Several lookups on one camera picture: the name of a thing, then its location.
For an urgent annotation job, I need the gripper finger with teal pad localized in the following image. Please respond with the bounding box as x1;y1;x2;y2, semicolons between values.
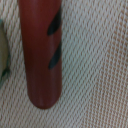
0;19;10;89

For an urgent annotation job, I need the red-brown toy sausage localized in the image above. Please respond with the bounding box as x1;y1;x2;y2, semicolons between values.
18;0;62;109

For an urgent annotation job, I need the beige woven placemat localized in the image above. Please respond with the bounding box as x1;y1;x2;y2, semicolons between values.
0;0;128;128

